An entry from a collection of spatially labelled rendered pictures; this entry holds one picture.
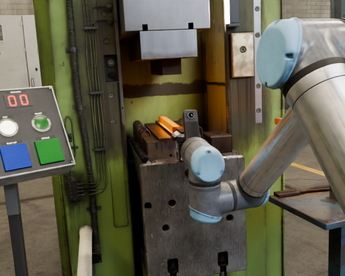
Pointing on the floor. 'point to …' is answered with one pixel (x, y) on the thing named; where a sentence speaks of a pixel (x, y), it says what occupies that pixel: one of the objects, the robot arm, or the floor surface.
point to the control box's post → (16, 229)
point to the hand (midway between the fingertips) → (180, 131)
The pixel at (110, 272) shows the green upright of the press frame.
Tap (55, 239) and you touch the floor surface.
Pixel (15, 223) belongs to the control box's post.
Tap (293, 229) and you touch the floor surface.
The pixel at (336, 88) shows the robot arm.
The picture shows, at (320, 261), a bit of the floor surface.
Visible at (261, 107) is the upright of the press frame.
